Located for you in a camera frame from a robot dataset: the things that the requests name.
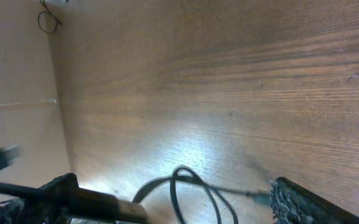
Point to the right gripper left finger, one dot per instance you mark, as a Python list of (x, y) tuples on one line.
[(45, 204)]

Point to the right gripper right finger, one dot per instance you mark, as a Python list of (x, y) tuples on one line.
[(294, 204)]

